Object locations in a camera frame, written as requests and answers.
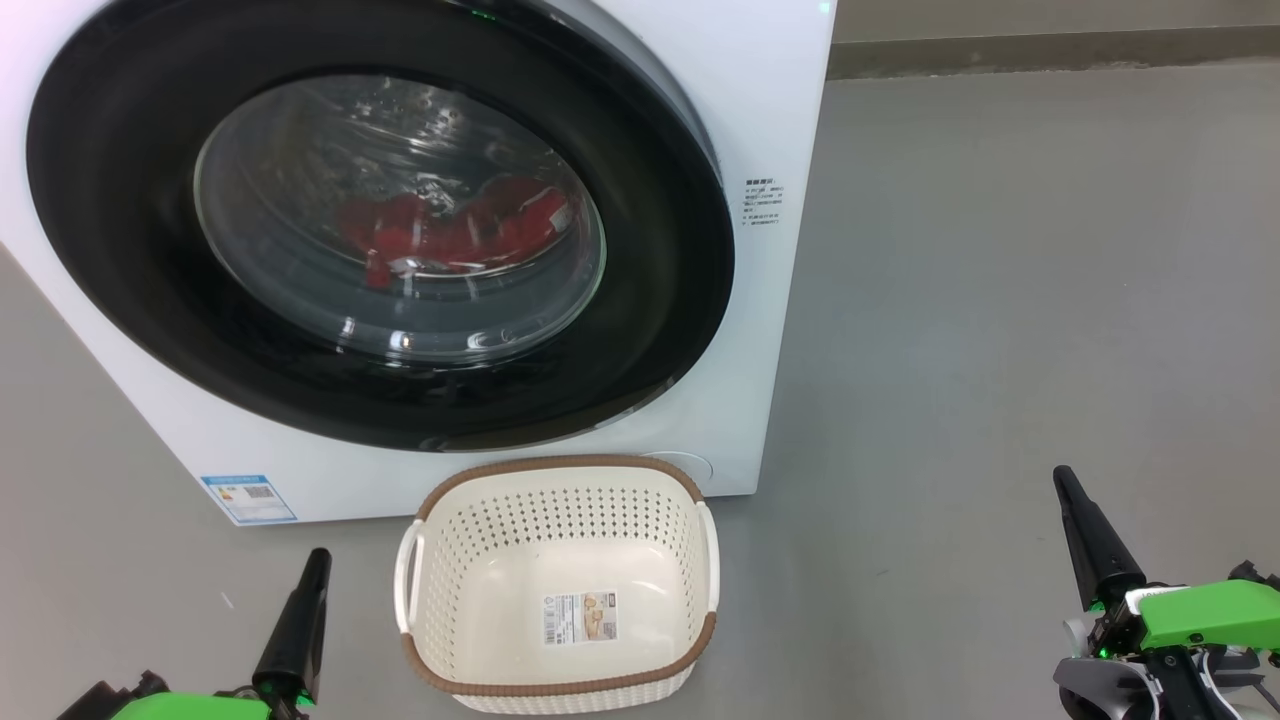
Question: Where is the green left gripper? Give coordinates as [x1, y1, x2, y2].
[108, 547, 333, 720]

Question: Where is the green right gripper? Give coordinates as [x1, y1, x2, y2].
[1052, 464, 1280, 662]

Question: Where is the red garment with white trim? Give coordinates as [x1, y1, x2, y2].
[338, 176, 574, 292]

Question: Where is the glass washing machine door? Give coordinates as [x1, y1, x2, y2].
[27, 0, 737, 454]

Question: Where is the cream perforated basket brown rim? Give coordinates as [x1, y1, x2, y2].
[394, 455, 721, 716]

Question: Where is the printed product label sticker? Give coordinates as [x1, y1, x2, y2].
[542, 589, 619, 647]

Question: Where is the white front-load washing machine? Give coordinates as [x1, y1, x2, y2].
[0, 0, 839, 527]

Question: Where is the steel perforated washer drum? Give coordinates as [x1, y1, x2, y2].
[194, 74, 607, 367]

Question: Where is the blue energy label sticker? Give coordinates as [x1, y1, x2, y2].
[199, 473, 299, 526]

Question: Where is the round white filter cover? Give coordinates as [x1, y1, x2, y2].
[638, 451, 716, 493]

